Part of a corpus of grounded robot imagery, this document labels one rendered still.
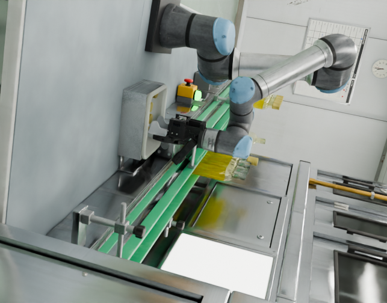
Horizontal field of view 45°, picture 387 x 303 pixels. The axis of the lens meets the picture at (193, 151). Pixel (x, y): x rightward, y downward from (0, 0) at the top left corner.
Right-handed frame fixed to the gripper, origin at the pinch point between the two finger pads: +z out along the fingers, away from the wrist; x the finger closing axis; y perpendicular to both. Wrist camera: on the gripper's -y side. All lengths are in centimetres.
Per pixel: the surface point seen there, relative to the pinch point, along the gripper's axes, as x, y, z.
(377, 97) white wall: -608, -100, -156
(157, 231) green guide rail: 23.9, -21.2, -15.2
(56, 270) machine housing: 81, 4, -15
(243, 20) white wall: -607, -20, 69
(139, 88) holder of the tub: 4.3, 15.5, 2.1
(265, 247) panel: 3, -30, -47
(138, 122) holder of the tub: 9.7, 6.1, -0.6
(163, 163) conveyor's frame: -4.3, -12.1, -6.0
